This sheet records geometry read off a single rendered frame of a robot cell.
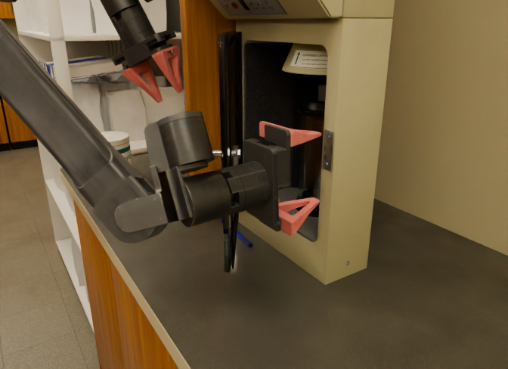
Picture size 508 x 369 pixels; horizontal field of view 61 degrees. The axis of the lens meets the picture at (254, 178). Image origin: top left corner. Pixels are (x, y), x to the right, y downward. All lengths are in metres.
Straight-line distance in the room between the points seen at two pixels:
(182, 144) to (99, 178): 0.10
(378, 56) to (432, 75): 0.38
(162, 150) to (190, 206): 0.07
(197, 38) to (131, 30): 0.24
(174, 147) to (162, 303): 0.38
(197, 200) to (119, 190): 0.09
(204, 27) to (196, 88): 0.13
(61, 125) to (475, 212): 0.89
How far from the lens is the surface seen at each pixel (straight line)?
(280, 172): 0.51
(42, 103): 0.54
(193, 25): 0.97
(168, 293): 0.82
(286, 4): 0.73
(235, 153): 0.71
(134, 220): 0.48
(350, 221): 0.81
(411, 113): 1.16
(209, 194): 0.48
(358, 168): 0.78
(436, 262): 0.97
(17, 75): 0.56
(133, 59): 0.76
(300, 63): 0.81
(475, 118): 1.07
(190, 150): 0.48
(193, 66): 0.97
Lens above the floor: 1.41
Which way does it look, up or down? 20 degrees down
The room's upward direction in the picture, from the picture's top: straight up
